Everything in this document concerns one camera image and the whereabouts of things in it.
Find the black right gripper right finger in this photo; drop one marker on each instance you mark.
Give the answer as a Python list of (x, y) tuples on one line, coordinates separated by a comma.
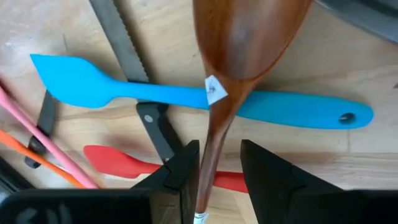
[(280, 193)]

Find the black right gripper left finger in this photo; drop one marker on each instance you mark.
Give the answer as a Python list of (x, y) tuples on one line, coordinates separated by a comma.
[(177, 193)]

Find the red silicone spatula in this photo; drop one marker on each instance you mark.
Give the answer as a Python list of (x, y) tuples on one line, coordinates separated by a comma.
[(115, 161)]

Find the pink silicone spatula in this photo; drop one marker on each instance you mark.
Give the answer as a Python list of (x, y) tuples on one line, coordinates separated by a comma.
[(46, 141)]

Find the blue silicone spatula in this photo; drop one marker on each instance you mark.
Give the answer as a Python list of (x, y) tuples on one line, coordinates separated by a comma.
[(77, 81)]

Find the brown wooden spoon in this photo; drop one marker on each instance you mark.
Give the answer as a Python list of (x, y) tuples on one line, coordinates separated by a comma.
[(248, 37)]

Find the orange silicone spatula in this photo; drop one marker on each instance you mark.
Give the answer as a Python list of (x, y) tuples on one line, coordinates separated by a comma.
[(18, 148)]

